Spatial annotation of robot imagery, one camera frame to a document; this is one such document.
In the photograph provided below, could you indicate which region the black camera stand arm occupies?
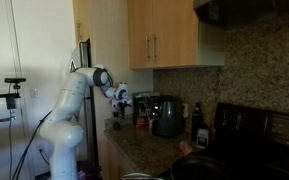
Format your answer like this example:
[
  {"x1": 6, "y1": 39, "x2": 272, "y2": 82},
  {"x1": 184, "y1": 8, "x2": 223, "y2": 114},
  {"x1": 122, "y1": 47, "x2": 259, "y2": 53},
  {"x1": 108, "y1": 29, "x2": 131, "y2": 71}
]
[{"x1": 0, "y1": 83, "x2": 22, "y2": 111}]

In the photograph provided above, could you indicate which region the stainless steel refrigerator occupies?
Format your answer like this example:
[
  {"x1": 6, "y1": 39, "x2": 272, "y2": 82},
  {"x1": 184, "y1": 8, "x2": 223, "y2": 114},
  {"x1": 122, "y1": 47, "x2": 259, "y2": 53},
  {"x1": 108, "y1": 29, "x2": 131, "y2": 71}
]
[{"x1": 68, "y1": 38, "x2": 100, "y2": 169}]

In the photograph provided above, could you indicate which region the wooden cabinet above refrigerator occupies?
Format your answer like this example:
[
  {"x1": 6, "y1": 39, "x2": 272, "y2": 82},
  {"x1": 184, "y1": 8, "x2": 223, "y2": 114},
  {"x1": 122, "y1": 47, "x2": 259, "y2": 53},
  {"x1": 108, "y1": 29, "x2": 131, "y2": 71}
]
[{"x1": 72, "y1": 0, "x2": 91, "y2": 45}]

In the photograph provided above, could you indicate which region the wooden base cabinet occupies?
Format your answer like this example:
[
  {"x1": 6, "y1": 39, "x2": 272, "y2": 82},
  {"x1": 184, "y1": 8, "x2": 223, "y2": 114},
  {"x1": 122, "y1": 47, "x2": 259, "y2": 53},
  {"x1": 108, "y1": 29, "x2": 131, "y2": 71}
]
[{"x1": 97, "y1": 131, "x2": 138, "y2": 180}]

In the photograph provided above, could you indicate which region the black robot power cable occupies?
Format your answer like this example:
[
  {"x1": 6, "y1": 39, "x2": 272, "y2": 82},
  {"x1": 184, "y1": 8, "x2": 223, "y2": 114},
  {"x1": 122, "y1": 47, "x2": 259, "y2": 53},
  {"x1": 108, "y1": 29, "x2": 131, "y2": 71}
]
[{"x1": 11, "y1": 109, "x2": 54, "y2": 180}]

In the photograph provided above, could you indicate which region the white light switch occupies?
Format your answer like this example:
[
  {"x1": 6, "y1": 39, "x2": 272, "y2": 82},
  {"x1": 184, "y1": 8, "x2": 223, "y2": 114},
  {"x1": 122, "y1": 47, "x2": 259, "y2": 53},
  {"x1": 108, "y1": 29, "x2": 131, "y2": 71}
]
[{"x1": 30, "y1": 87, "x2": 40, "y2": 100}]

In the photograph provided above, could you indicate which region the silver door handle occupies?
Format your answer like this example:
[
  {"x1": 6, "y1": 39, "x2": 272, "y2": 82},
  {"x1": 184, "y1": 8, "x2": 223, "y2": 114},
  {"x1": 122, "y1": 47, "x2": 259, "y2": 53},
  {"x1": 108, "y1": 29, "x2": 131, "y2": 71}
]
[{"x1": 0, "y1": 115, "x2": 18, "y2": 123}]

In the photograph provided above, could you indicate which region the white labelled container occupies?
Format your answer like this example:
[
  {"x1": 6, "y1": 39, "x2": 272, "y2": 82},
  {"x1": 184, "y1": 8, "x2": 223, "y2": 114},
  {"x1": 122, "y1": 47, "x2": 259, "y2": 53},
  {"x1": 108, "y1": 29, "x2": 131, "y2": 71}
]
[{"x1": 196, "y1": 127, "x2": 210, "y2": 150}]

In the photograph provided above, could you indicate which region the black range hood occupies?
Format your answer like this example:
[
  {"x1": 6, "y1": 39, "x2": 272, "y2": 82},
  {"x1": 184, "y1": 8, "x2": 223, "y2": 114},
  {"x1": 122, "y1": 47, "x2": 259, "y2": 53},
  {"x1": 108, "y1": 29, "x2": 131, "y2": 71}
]
[{"x1": 192, "y1": 0, "x2": 289, "y2": 32}]

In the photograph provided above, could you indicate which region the metal cabinet door handle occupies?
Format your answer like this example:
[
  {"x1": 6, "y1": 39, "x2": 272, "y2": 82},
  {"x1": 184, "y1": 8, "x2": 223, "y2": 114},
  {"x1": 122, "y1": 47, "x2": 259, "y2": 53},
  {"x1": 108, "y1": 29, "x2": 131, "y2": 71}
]
[
  {"x1": 145, "y1": 35, "x2": 151, "y2": 62},
  {"x1": 152, "y1": 34, "x2": 158, "y2": 62}
]

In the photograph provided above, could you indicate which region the pink pan handle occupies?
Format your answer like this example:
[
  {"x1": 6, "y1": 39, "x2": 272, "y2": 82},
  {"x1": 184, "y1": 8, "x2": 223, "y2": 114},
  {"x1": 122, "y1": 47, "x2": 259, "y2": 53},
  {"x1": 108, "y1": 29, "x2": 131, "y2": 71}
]
[{"x1": 179, "y1": 140, "x2": 195, "y2": 157}]

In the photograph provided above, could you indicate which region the tall dark glass bottle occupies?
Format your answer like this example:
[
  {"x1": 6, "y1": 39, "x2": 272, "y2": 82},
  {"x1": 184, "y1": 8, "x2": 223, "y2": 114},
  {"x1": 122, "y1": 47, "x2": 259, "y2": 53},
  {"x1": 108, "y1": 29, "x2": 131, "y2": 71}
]
[{"x1": 190, "y1": 101, "x2": 205, "y2": 141}]

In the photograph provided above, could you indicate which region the black electric kettle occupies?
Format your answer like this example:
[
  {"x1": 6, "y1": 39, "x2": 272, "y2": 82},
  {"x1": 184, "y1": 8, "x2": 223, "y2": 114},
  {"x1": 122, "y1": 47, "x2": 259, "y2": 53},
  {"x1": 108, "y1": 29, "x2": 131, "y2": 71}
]
[{"x1": 151, "y1": 95, "x2": 186, "y2": 139}]

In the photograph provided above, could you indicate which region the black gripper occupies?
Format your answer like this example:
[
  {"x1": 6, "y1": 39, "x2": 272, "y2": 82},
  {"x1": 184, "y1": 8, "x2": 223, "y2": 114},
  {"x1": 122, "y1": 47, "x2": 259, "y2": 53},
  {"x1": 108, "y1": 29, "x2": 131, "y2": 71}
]
[{"x1": 116, "y1": 99, "x2": 133, "y2": 119}]

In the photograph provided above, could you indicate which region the black stove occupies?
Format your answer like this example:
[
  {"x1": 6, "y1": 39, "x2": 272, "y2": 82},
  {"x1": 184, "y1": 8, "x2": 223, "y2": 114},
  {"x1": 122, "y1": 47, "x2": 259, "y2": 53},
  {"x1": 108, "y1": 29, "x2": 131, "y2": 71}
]
[{"x1": 197, "y1": 102, "x2": 289, "y2": 180}]

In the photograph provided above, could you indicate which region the black camera bar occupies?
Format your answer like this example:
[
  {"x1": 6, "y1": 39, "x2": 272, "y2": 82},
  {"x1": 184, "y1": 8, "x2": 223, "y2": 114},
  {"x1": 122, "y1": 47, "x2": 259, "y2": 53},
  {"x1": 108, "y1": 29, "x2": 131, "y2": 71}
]
[{"x1": 3, "y1": 77, "x2": 28, "y2": 85}]

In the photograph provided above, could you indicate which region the black frying pan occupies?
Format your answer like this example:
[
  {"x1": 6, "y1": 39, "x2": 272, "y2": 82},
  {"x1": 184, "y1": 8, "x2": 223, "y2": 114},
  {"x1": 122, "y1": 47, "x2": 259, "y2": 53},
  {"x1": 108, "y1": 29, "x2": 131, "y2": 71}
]
[{"x1": 170, "y1": 154, "x2": 240, "y2": 180}]

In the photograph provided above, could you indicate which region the wooden wall cabinet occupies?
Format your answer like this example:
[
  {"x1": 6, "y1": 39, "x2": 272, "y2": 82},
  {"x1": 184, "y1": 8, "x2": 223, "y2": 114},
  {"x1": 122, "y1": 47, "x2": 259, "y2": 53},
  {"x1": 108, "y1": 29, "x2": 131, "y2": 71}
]
[{"x1": 127, "y1": 0, "x2": 226, "y2": 71}]

